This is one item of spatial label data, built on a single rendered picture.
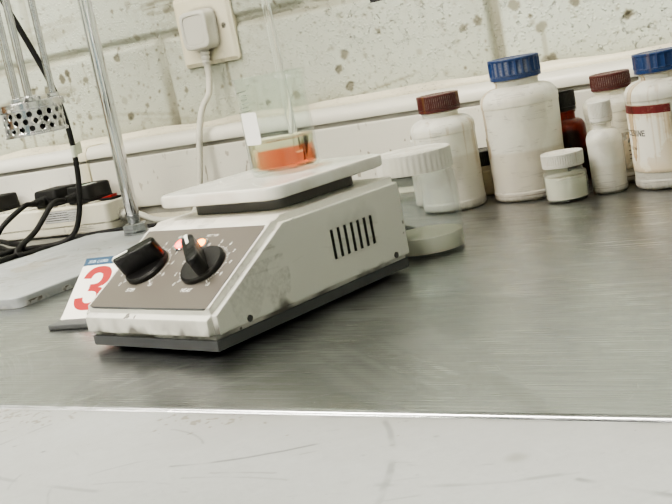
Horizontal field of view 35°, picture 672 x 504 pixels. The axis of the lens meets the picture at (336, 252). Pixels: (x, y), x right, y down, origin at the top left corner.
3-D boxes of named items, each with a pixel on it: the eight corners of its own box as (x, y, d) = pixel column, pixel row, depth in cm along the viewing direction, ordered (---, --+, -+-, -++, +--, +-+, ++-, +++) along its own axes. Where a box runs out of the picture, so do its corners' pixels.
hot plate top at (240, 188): (275, 200, 68) (272, 186, 67) (155, 209, 76) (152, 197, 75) (389, 163, 76) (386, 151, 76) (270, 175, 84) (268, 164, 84)
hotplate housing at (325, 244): (220, 359, 63) (192, 228, 62) (89, 350, 72) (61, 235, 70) (434, 261, 79) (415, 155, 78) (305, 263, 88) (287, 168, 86)
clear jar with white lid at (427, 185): (464, 237, 86) (447, 139, 85) (471, 251, 80) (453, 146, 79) (390, 250, 86) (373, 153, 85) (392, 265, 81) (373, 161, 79)
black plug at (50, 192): (46, 209, 135) (42, 193, 135) (22, 212, 138) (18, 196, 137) (84, 198, 141) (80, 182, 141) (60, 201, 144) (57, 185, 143)
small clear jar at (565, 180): (555, 197, 97) (548, 150, 96) (596, 193, 94) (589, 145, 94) (540, 206, 93) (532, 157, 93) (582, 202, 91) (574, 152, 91)
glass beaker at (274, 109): (309, 177, 73) (286, 59, 71) (238, 188, 75) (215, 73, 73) (337, 163, 78) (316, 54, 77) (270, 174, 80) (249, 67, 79)
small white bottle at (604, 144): (629, 191, 92) (616, 99, 91) (593, 196, 93) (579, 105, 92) (628, 185, 95) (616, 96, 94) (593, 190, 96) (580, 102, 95)
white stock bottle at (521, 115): (583, 190, 97) (562, 48, 95) (508, 206, 96) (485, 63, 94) (557, 183, 104) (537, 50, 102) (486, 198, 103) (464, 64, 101)
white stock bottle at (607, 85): (590, 188, 98) (574, 80, 96) (596, 178, 103) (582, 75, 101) (652, 180, 96) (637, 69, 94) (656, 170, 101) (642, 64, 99)
